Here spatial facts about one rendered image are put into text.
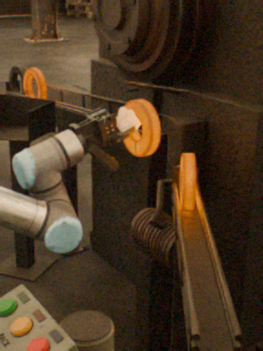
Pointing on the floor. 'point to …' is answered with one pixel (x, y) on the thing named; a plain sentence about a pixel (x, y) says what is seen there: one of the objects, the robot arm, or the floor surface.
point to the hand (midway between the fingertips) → (140, 121)
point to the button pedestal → (31, 326)
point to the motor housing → (153, 281)
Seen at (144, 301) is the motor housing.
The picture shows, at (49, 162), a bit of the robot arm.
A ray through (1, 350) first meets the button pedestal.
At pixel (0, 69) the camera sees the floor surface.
